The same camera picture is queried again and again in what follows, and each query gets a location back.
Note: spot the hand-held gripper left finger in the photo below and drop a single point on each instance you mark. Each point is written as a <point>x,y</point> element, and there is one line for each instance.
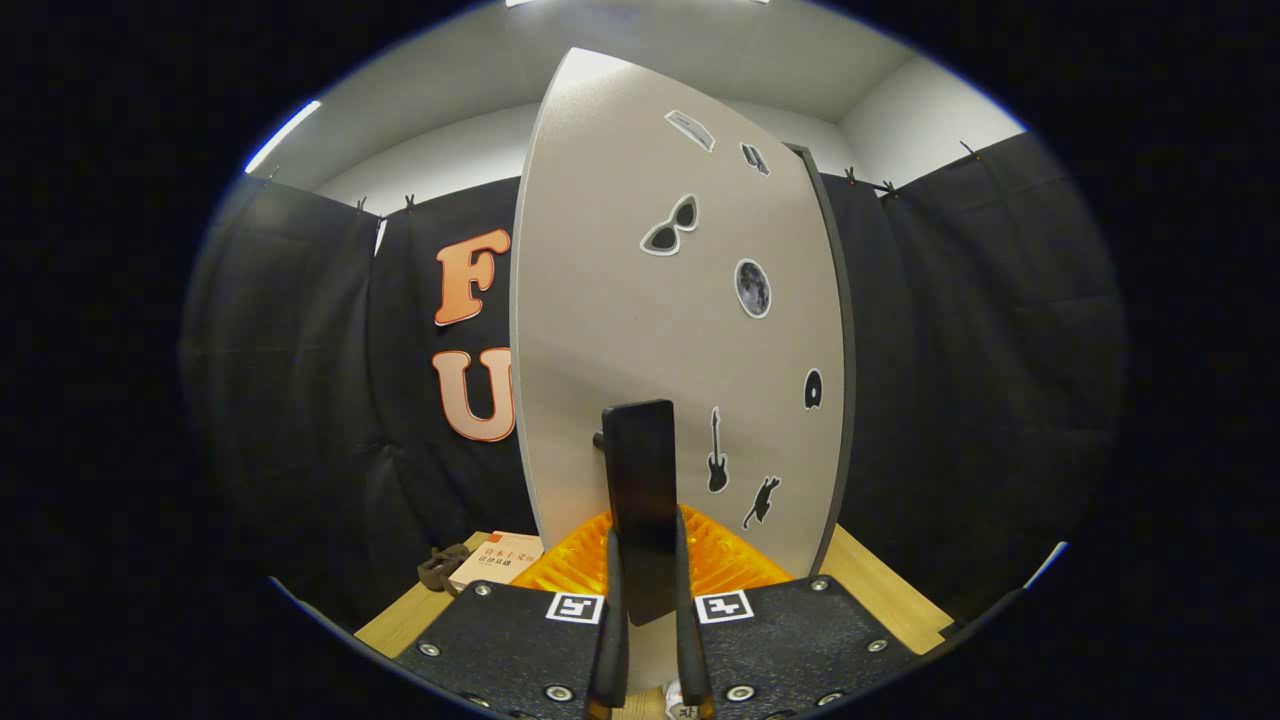
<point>608,650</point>

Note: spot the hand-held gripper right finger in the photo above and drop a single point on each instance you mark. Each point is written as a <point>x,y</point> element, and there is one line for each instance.
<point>692,650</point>

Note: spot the beige shoe cabinet door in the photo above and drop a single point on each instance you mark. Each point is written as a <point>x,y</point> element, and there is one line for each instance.
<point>620,300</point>

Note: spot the beige orange cover book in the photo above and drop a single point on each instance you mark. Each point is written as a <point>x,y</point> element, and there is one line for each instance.
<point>495,560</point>

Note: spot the small brown object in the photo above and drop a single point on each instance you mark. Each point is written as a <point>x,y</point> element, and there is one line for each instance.
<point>440,570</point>

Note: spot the black backdrop cloth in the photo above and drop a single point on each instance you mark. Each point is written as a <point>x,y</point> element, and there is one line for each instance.
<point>950,400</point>

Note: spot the ceiling light strip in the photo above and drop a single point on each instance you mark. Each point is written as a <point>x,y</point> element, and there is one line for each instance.
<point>283,137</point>

